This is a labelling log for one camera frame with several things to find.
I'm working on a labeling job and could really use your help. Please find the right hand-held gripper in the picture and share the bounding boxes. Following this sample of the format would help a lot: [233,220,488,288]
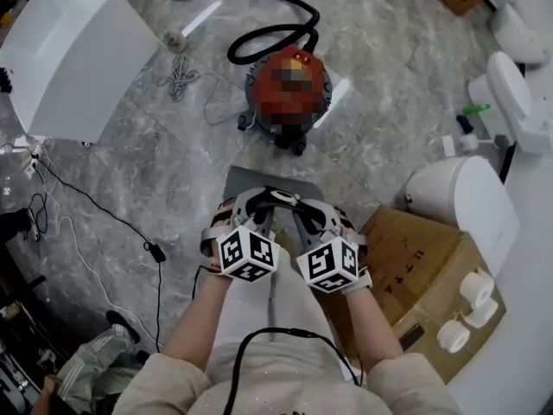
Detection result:
[292,198,369,294]

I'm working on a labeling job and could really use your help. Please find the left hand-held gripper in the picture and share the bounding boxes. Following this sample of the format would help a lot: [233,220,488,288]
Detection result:
[200,188,282,284]

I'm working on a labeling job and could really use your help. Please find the red vacuum cleaner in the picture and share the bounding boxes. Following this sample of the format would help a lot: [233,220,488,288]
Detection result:
[236,45,334,156]

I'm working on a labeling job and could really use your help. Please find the person's right forearm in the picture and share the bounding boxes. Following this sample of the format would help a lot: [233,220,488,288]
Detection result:
[339,286,405,376]

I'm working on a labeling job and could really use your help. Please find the person's left forearm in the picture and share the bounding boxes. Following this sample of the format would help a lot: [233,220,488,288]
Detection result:
[162,269,232,372]

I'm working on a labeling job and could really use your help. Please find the person's right hand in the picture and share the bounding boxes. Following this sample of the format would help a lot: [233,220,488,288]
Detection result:
[333,207,368,250]

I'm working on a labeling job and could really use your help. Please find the person's left hand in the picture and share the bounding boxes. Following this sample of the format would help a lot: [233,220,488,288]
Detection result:
[210,201,237,242]

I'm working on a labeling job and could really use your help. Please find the grey floor mat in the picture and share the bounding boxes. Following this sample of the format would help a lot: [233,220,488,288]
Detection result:
[223,164,326,209]

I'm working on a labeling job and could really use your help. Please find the person's white trousers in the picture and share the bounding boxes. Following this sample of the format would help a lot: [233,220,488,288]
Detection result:
[213,248,346,362]

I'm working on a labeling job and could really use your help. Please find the large brown cardboard box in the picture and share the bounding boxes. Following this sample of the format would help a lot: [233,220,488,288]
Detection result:
[326,205,507,385]

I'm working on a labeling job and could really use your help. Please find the black phone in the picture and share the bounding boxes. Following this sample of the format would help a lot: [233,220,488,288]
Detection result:
[398,323,428,350]

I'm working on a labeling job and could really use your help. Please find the white round toilet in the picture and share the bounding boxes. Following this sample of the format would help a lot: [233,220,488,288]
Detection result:
[404,155,522,278]

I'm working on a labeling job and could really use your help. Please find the person's beige sweatshirt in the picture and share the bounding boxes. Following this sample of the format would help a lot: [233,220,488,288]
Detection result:
[111,330,463,415]

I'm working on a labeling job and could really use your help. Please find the white toilet paper roll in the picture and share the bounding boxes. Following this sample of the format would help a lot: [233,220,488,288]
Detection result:
[459,267,496,311]
[462,297,500,330]
[435,317,472,354]

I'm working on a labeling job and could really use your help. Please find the white toilet with open lid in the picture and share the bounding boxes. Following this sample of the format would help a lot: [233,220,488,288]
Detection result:
[467,49,553,155]

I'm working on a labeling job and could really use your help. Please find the white cabinet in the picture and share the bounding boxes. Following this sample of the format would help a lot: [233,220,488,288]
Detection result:
[0,0,164,145]

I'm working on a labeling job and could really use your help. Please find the white ceramic fixture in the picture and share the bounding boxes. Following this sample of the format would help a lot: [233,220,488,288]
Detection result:
[488,0,553,65]

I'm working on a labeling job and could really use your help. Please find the black cable with adapter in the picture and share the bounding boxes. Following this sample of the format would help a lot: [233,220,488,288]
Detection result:
[30,152,168,354]

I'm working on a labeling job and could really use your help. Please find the coiled grey power cord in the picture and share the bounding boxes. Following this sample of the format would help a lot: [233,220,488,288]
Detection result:
[156,53,202,103]

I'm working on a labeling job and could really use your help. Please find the black cable on sweatshirt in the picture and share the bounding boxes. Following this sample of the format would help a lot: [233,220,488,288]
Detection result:
[221,326,365,415]

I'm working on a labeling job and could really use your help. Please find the black vacuum cleaner hose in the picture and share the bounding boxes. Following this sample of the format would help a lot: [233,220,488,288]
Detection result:
[162,0,321,66]

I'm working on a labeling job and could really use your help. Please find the thin white cable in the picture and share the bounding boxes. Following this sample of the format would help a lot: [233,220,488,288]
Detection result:
[25,143,143,332]

